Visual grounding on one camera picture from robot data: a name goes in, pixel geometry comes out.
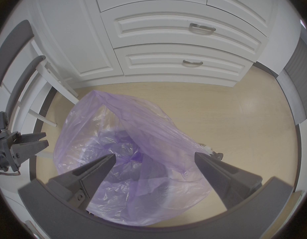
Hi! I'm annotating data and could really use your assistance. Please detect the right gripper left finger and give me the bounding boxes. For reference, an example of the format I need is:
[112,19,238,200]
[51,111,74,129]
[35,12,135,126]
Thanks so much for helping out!
[48,153,117,211]

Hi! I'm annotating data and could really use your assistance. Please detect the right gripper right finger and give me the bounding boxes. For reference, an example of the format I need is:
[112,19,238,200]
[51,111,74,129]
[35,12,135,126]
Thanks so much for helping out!
[194,152,264,211]

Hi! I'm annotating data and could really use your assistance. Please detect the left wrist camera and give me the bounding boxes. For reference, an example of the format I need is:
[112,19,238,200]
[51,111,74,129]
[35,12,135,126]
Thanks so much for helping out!
[0,112,9,134]

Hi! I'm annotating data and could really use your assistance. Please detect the white trash bin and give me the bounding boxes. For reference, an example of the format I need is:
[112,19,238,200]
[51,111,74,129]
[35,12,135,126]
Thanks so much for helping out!
[91,128,208,223]

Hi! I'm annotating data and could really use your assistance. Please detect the grey ribbed panel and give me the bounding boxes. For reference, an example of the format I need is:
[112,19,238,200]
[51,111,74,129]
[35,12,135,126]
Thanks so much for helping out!
[276,36,307,126]

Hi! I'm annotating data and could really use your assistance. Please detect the purple plastic bag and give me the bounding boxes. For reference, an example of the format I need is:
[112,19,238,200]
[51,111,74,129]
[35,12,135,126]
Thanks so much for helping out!
[53,90,214,227]

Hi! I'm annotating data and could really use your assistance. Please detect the white wardrobe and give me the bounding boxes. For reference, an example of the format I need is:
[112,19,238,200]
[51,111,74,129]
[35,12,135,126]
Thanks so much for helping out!
[29,0,303,88]

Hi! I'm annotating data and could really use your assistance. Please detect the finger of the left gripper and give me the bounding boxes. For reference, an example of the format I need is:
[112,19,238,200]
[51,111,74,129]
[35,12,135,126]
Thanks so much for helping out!
[19,132,47,144]
[10,140,49,172]

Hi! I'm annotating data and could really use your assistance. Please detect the grey and white chair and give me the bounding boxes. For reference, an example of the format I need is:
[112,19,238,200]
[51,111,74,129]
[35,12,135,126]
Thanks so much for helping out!
[0,19,80,159]

